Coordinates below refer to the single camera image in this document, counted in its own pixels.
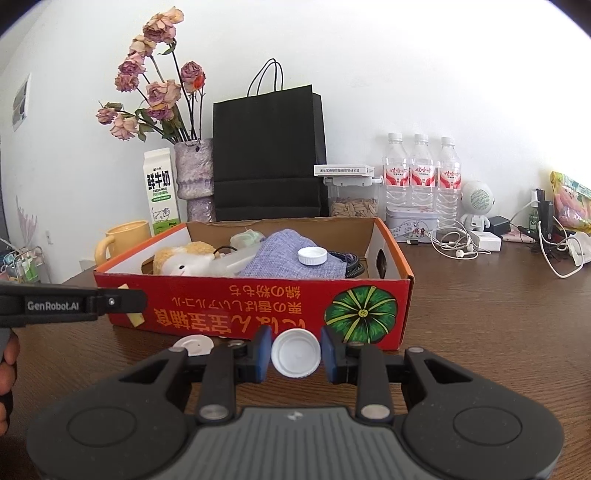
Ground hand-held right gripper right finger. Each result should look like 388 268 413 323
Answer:
320 325 474 422

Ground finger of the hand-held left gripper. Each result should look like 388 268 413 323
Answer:
97 287 148 319

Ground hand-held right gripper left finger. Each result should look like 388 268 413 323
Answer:
119 324 273 423

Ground white ribbed jar lid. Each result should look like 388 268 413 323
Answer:
271 329 321 378
298 247 328 267

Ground red cardboard box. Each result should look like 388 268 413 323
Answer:
92 217 415 350

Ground white and yellow plush toy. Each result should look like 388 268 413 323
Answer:
153 244 222 278

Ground black braided cable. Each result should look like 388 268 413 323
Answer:
329 251 362 279

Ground translucent plastic jar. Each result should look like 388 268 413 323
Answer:
215 247 264 278

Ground purple woven cloth mat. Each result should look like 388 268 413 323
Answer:
238 229 349 280

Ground person's left hand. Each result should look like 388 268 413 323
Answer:
0 330 21 437

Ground yellow mug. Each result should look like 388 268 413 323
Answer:
95 220 153 267

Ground white and green milk carton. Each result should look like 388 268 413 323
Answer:
142 148 181 236

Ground purple textured vase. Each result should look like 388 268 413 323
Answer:
174 137 215 223

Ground pale printed tin box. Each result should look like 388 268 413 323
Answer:
385 205 439 243

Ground clear seed container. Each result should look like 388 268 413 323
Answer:
323 175 384 219

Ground flat white card box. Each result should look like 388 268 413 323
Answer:
314 164 374 177

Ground white charger block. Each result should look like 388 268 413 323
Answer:
471 231 502 253

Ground black paper bag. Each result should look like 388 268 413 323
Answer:
212 58 328 222

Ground dried pink rose bouquet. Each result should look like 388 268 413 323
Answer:
95 6 207 144

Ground white robot speaker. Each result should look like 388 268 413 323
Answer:
459 180 496 232

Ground small green label bottle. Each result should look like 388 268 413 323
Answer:
527 188 542 232

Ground black stand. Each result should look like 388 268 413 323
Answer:
517 198 557 245

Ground yellow and pink snack packet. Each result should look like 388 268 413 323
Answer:
549 171 591 234

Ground metal wire rack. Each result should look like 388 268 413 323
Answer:
0 237 44 283

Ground white wired earphones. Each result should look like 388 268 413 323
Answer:
430 226 490 258

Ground wall poster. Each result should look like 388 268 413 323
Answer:
11 74 32 134

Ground white cable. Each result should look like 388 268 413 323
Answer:
538 230 591 279

